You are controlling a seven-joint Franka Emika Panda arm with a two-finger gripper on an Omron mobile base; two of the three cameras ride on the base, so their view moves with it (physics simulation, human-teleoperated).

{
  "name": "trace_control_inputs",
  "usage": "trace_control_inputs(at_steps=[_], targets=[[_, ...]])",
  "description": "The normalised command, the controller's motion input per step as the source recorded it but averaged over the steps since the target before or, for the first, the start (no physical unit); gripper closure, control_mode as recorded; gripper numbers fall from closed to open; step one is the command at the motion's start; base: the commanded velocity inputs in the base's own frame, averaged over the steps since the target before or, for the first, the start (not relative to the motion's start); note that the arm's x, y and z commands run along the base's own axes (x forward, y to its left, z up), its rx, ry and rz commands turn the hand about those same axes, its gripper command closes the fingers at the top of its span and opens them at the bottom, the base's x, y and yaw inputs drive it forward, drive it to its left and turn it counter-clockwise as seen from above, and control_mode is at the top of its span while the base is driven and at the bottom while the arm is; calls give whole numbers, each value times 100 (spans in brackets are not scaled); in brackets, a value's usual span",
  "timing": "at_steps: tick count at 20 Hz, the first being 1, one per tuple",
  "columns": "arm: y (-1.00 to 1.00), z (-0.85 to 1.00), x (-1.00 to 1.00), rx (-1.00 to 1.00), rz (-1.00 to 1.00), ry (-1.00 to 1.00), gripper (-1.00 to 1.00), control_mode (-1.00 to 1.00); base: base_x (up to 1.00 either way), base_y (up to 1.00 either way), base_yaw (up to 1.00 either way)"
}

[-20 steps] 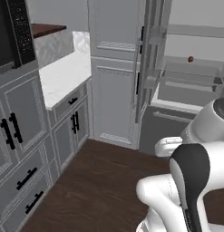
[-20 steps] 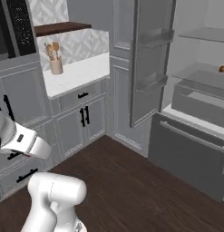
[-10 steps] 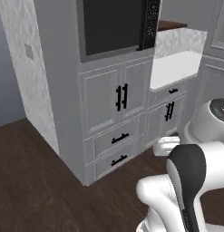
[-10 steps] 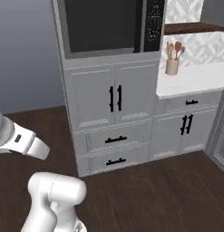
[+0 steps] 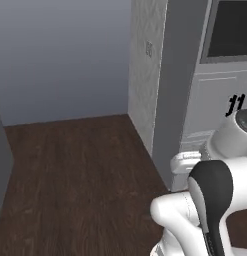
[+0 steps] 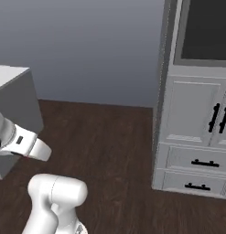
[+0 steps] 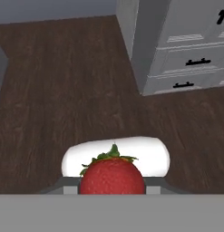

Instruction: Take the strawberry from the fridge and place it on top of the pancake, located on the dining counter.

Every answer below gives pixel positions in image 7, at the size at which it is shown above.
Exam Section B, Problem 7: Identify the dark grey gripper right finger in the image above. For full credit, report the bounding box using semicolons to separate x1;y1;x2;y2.
143;176;190;195

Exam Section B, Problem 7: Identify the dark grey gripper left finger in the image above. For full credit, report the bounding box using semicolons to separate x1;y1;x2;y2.
40;176;83;195

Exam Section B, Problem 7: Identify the red strawberry with green leaves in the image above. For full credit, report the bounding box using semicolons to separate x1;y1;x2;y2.
79;143;146;195

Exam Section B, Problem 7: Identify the white rounded object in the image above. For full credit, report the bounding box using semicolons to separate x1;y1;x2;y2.
61;136;171;179

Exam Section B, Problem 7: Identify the white drawer front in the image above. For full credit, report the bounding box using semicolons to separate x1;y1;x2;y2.
151;43;224;78
142;70;224;97

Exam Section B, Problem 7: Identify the white cupboard unit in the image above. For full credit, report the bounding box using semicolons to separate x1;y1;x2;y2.
115;0;224;97

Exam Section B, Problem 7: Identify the white cupboard door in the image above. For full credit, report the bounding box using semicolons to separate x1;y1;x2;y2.
158;0;224;50

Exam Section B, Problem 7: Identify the black drawer handle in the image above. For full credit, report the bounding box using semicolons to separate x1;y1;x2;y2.
172;81;195;90
184;57;212;67

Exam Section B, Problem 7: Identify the black door handle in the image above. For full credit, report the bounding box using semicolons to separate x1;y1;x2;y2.
216;6;224;25

